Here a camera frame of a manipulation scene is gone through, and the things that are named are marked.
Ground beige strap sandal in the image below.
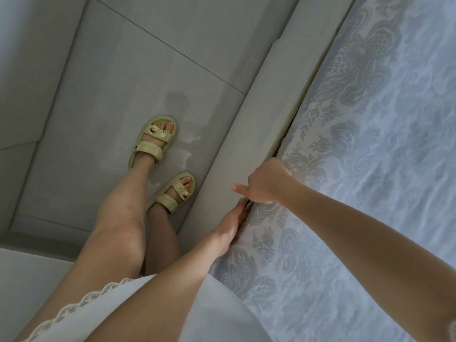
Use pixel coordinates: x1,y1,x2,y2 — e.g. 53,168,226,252
129,116,179,170
147,171,197,215

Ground person's left forearm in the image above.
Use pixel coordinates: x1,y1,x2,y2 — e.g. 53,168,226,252
85,235,229,342

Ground person's right forearm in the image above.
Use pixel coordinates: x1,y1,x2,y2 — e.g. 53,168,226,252
285,180,456,342

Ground person's right leg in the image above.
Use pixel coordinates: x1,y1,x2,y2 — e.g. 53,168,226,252
144,204,183,275

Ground person's left leg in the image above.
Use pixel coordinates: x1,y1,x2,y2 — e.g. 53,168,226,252
16,156,159,342

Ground person's right hand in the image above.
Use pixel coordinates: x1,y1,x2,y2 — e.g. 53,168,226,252
231,157,304,207

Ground person's white shorts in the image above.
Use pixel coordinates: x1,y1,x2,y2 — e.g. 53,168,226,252
25,274,273,342

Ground blue-grey cloth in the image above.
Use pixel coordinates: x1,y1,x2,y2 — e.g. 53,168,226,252
211,0,456,342

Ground person's left hand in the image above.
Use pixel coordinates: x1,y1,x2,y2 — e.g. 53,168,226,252
210,198,252,259

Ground person's leg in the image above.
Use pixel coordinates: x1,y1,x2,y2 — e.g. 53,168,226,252
144,204,183,275
16,156,159,342

